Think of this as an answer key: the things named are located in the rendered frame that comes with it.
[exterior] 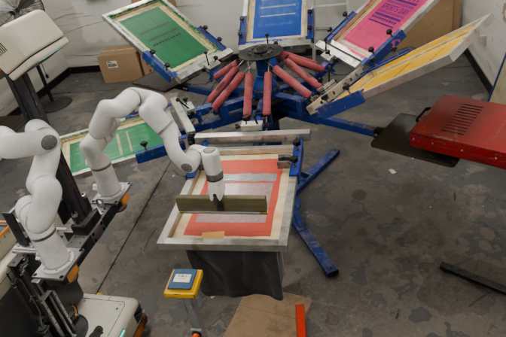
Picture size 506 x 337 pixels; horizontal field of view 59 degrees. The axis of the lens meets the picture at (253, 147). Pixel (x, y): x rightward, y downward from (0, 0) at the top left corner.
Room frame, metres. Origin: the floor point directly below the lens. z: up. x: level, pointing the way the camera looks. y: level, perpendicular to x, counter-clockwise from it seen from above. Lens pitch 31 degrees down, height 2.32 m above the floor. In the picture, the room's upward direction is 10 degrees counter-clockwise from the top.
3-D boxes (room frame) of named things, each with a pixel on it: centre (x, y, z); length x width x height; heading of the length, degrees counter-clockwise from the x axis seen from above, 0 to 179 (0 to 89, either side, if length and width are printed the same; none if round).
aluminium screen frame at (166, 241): (1.81, 0.11, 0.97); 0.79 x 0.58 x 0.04; 165
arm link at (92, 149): (1.75, 0.69, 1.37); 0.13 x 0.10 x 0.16; 160
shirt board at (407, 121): (2.36, -0.63, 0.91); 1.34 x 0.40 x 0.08; 45
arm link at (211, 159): (1.58, 0.21, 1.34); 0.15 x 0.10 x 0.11; 71
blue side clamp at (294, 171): (1.97, -0.22, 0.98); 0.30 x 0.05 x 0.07; 165
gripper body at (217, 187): (1.56, 0.18, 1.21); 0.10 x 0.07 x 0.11; 165
